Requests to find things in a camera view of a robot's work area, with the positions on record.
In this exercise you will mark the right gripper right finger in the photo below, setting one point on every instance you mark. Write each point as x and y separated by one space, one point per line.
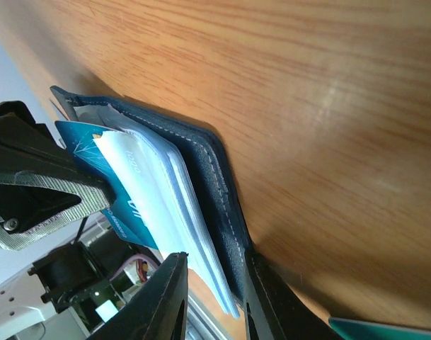
272 309

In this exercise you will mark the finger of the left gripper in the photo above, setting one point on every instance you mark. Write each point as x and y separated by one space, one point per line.
41 187

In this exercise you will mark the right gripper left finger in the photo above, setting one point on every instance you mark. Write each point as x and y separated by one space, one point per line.
158 310

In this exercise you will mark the blue VIP card pile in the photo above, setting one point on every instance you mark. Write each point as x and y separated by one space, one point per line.
122 213

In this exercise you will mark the dark blue card holder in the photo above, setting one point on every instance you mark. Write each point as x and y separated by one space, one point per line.
173 184

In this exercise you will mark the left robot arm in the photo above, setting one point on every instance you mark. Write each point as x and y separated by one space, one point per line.
70 274

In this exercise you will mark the teal card pile left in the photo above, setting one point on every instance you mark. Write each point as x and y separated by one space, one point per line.
356 330

